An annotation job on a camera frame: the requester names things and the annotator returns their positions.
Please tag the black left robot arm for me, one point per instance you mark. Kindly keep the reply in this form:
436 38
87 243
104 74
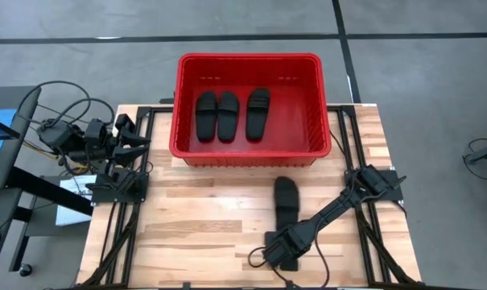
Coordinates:
62 135

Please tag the grey side table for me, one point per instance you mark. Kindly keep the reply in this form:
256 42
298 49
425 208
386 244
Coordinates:
1 209

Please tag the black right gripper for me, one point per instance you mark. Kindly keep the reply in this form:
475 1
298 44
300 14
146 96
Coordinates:
287 243

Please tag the white box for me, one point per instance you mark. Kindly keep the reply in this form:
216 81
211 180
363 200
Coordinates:
72 209

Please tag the black caster wheel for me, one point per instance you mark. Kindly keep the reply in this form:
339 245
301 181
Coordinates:
26 269

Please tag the small black table-level camera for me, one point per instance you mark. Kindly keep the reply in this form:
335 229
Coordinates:
289 284

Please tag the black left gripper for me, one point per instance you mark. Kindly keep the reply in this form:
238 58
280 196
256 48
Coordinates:
118 129

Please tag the black diagonal stand beam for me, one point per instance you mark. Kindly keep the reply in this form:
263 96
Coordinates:
46 189

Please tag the grey monitor with blue screen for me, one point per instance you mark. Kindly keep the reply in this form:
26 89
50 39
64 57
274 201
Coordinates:
9 161

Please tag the black rubber slide sandal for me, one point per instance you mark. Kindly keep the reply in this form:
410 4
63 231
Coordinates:
206 117
286 201
258 114
228 117

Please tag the black clamp knob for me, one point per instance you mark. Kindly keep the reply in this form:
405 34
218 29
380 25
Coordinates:
186 285

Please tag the black aluminium rail frame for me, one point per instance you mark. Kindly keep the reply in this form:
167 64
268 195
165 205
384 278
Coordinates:
345 109
143 110

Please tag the red plastic bin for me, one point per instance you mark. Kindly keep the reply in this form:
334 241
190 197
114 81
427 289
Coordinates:
291 121

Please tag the black table edge rail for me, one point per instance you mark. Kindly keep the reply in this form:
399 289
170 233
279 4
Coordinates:
227 288

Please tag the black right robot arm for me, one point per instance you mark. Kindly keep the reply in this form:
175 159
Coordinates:
335 205

